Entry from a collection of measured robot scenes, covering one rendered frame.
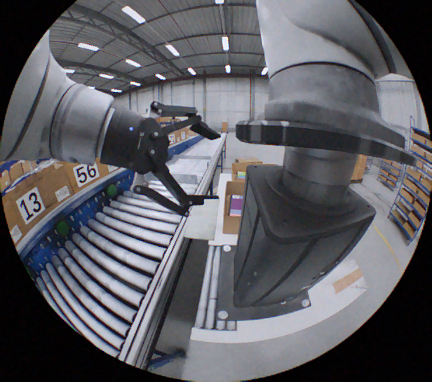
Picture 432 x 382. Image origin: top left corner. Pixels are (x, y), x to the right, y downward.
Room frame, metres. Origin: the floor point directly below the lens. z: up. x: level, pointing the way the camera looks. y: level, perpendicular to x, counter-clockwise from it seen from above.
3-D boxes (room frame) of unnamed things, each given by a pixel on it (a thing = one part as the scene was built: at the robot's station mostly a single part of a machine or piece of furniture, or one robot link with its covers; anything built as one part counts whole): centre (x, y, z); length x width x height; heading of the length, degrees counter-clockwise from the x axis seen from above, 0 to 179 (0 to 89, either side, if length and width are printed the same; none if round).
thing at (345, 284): (0.42, -0.28, 0.74); 1.00 x 0.58 x 0.03; 175
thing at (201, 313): (0.14, 0.03, 0.74); 0.28 x 0.02 x 0.02; 175
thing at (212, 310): (0.13, 0.00, 0.74); 0.28 x 0.02 x 0.02; 175
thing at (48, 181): (0.13, 0.90, 0.97); 0.39 x 0.29 x 0.17; 173
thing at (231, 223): (0.45, -0.23, 0.80); 0.38 x 0.28 x 0.10; 83
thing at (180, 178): (0.81, 0.36, 0.76); 0.46 x 0.01 x 0.09; 83
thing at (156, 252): (0.27, 0.43, 0.72); 0.52 x 0.05 x 0.05; 83
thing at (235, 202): (0.47, -0.13, 0.78); 0.19 x 0.14 x 0.02; 170
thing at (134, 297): (0.07, 0.45, 0.72); 0.52 x 0.05 x 0.05; 83
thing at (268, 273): (0.14, -0.14, 0.91); 0.26 x 0.26 x 0.33; 85
